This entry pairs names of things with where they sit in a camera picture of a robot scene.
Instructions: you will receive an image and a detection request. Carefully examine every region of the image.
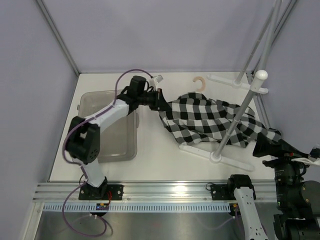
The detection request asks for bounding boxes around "right corner frame post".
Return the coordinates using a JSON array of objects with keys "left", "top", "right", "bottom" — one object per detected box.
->
[{"left": 252, "top": 0, "right": 300, "bottom": 76}]

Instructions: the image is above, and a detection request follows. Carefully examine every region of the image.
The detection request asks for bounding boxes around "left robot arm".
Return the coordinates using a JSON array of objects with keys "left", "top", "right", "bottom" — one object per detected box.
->
[{"left": 62, "top": 75, "right": 171, "bottom": 200}]

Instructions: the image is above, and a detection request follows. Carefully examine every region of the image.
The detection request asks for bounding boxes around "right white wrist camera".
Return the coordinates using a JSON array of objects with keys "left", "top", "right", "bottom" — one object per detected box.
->
[{"left": 293, "top": 146, "right": 320, "bottom": 167}]

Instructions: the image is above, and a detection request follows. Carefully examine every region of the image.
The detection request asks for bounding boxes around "white garment rack stand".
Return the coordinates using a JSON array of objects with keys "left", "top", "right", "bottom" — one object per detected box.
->
[{"left": 179, "top": 0, "right": 282, "bottom": 172}]

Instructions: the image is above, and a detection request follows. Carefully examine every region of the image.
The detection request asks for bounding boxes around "left corner frame post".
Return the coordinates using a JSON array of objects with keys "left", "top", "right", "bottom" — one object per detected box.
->
[{"left": 34, "top": 0, "right": 81, "bottom": 78}]

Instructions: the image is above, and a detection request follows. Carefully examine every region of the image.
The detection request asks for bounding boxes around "beige wooden hanger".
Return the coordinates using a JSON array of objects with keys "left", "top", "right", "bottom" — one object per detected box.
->
[{"left": 192, "top": 76, "right": 206, "bottom": 93}]

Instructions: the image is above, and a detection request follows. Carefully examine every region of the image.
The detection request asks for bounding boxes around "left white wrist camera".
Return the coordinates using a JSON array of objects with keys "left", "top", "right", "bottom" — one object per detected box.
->
[{"left": 149, "top": 74, "right": 164, "bottom": 91}]

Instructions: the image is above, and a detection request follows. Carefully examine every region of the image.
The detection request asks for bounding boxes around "white slotted cable duct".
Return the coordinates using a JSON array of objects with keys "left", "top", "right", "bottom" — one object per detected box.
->
[{"left": 43, "top": 202, "right": 231, "bottom": 213}]

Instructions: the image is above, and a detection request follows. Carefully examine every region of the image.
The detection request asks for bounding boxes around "corner frame post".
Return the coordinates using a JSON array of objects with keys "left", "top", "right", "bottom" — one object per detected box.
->
[
  {"left": 34, "top": 0, "right": 81, "bottom": 78},
  {"left": 252, "top": 0, "right": 300, "bottom": 76}
]

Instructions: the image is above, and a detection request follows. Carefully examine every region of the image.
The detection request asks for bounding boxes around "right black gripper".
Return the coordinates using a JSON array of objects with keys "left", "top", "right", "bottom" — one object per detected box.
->
[{"left": 254, "top": 131, "right": 315, "bottom": 209}]

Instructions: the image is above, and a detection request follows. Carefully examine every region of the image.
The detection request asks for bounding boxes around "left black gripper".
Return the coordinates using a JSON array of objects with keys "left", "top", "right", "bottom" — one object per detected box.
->
[{"left": 138, "top": 88, "right": 173, "bottom": 111}]

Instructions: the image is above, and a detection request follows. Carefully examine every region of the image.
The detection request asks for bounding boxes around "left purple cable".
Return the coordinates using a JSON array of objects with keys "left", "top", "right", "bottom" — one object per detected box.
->
[{"left": 61, "top": 68, "right": 154, "bottom": 237}]

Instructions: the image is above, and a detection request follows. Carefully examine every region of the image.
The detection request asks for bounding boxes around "black white checkered shirt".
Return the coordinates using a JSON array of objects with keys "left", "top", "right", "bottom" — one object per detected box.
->
[{"left": 159, "top": 92, "right": 282, "bottom": 148}]

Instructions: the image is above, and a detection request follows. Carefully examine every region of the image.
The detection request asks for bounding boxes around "aluminium mounting rail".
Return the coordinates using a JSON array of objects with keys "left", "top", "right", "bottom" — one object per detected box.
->
[{"left": 31, "top": 181, "right": 276, "bottom": 202}]

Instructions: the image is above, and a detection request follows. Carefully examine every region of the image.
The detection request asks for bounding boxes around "clear plastic bin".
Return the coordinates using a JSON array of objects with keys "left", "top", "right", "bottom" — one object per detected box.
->
[{"left": 78, "top": 90, "right": 139, "bottom": 163}]

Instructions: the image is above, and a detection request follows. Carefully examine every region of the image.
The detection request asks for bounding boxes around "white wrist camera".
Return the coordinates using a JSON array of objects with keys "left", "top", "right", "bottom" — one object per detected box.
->
[
  {"left": 149, "top": 74, "right": 164, "bottom": 91},
  {"left": 293, "top": 146, "right": 320, "bottom": 167}
]

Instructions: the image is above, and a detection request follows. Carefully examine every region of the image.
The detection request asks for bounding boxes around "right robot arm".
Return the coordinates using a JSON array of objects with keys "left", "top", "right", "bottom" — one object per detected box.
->
[{"left": 226, "top": 133, "right": 320, "bottom": 240}]

